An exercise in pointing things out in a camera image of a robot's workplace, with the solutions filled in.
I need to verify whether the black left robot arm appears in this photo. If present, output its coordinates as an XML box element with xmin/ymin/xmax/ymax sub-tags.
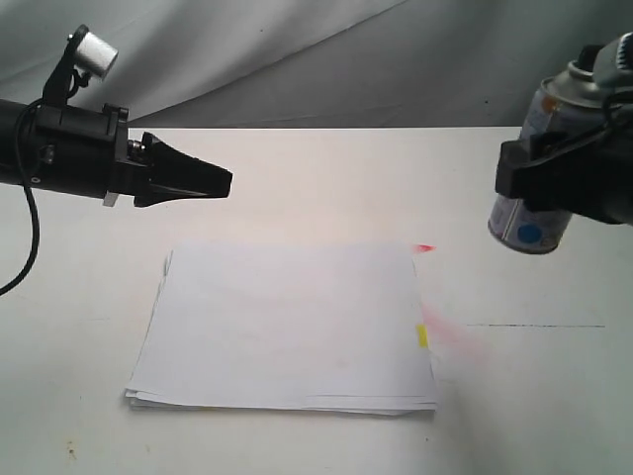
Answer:
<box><xmin>1</xmin><ymin>101</ymin><xmax>232</xmax><ymax>208</ymax></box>

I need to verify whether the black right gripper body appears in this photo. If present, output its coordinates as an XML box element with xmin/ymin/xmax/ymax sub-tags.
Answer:
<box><xmin>526</xmin><ymin>89</ymin><xmax>632</xmax><ymax>226</ymax></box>

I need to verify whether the yellow sticky tab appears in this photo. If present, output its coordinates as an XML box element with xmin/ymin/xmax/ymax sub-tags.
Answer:
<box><xmin>416</xmin><ymin>325</ymin><xmax>428</xmax><ymax>348</ymax></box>

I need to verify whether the silver spray paint can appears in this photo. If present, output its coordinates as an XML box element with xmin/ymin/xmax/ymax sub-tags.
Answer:
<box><xmin>488</xmin><ymin>59</ymin><xmax>604</xmax><ymax>254</ymax></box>

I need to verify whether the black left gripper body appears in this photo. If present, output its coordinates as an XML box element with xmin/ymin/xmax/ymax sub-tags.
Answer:
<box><xmin>20</xmin><ymin>104</ymin><xmax>148</xmax><ymax>201</ymax></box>

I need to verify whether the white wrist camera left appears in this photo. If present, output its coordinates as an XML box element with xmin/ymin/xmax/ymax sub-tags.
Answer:
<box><xmin>68</xmin><ymin>25</ymin><xmax>119</xmax><ymax>80</ymax></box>

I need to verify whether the white paper stack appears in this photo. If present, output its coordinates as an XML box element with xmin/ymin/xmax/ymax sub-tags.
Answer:
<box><xmin>126</xmin><ymin>242</ymin><xmax>438</xmax><ymax>415</ymax></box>

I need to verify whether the white backdrop cloth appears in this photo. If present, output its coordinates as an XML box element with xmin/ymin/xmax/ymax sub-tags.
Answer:
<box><xmin>1</xmin><ymin>1</ymin><xmax>632</xmax><ymax>128</ymax></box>

